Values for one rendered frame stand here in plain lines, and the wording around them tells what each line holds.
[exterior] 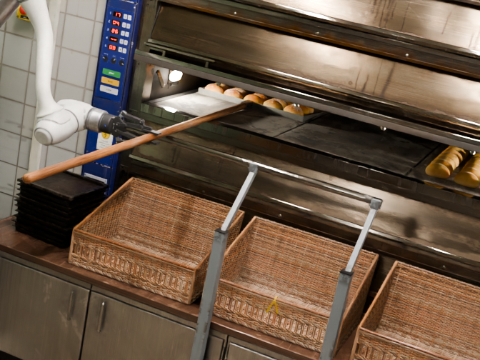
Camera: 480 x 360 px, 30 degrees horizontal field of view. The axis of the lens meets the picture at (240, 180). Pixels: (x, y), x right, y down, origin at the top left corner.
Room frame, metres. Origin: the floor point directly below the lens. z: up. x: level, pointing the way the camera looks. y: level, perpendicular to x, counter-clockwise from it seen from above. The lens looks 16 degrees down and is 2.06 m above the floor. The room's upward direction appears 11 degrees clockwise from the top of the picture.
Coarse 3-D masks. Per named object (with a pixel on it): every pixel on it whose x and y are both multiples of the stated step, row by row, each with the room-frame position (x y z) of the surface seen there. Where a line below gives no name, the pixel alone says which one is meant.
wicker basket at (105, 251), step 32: (128, 192) 3.76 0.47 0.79; (160, 192) 3.73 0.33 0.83; (96, 224) 3.52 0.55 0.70; (128, 224) 3.72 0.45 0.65; (160, 224) 3.69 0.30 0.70; (192, 224) 3.66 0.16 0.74; (96, 256) 3.31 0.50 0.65; (128, 256) 3.27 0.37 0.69; (160, 256) 3.59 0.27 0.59; (192, 256) 3.61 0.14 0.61; (160, 288) 3.22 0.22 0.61; (192, 288) 3.18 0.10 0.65
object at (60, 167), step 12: (228, 108) 3.94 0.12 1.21; (240, 108) 4.05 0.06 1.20; (192, 120) 3.58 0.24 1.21; (204, 120) 3.67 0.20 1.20; (168, 132) 3.35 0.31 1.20; (120, 144) 3.02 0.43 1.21; (132, 144) 3.09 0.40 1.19; (84, 156) 2.80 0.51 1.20; (96, 156) 2.86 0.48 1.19; (48, 168) 2.60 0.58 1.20; (60, 168) 2.65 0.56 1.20; (72, 168) 2.73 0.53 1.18; (24, 180) 2.50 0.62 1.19; (36, 180) 2.54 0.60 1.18
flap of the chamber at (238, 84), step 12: (144, 60) 3.68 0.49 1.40; (156, 60) 3.66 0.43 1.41; (192, 72) 3.60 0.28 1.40; (204, 72) 3.59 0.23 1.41; (228, 84) 3.55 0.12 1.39; (240, 84) 3.53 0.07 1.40; (276, 96) 3.48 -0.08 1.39; (288, 96) 3.46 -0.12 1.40; (324, 108) 3.41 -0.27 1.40; (336, 108) 3.40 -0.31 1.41; (360, 120) 3.36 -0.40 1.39; (372, 120) 3.35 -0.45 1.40; (408, 132) 3.30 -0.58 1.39; (420, 132) 3.28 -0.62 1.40; (456, 144) 3.24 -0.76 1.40; (468, 144) 3.22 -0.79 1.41
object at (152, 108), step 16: (144, 112) 3.83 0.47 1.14; (160, 112) 3.81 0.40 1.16; (176, 112) 3.79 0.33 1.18; (208, 128) 3.73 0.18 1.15; (224, 128) 3.70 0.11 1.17; (240, 128) 3.73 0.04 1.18; (256, 144) 3.65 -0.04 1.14; (272, 144) 3.63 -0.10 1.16; (288, 144) 3.61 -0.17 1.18; (320, 160) 3.55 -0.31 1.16; (336, 160) 3.53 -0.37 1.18; (352, 160) 3.56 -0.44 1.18; (368, 176) 3.48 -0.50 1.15; (384, 176) 3.46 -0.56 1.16; (400, 176) 3.45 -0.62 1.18; (432, 192) 3.40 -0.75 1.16; (448, 192) 3.38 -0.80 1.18; (464, 192) 3.41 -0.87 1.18
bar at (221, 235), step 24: (192, 144) 3.34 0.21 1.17; (264, 168) 3.24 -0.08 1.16; (240, 192) 3.18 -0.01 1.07; (336, 192) 3.14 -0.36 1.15; (216, 240) 3.04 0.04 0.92; (360, 240) 2.99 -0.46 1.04; (216, 264) 3.03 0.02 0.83; (216, 288) 3.06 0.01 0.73; (336, 288) 2.88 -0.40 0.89; (336, 312) 2.88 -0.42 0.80; (336, 336) 2.88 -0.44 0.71
